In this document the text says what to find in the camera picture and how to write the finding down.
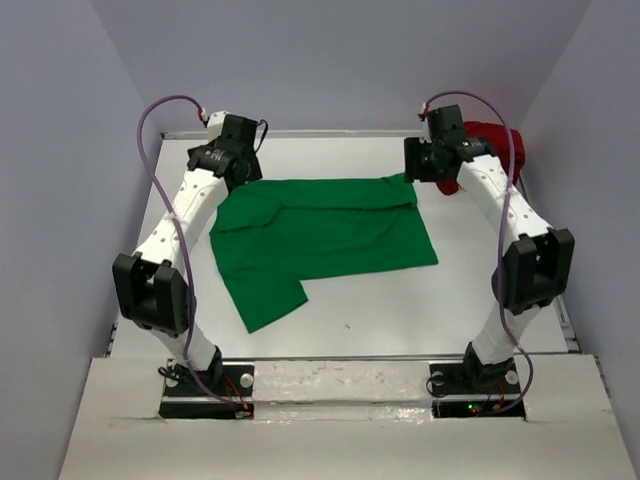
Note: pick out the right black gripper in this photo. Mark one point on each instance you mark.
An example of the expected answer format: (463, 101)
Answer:
(413, 168)

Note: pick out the green t shirt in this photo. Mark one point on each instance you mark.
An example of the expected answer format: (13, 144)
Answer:
(270, 236)

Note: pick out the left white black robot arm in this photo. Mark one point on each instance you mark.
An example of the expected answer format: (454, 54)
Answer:
(155, 284)

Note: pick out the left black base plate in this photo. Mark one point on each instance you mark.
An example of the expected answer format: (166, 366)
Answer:
(230, 398)

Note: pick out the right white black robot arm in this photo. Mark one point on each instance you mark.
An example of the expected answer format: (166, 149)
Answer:
(534, 258)

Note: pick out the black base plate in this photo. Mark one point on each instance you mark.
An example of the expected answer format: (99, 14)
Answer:
(230, 398)
(454, 397)

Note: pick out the red t shirt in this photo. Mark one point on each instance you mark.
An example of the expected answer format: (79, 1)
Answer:
(496, 135)

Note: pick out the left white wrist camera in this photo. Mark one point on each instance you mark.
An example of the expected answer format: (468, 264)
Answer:
(213, 123)

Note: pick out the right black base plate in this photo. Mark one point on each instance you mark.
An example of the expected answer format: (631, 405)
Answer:
(454, 397)

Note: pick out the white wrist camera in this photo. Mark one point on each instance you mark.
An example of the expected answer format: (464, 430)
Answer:
(425, 135)
(213, 123)

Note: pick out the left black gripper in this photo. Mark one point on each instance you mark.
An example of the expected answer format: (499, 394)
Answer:
(255, 171)

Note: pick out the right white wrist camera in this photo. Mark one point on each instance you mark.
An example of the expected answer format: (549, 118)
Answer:
(425, 135)

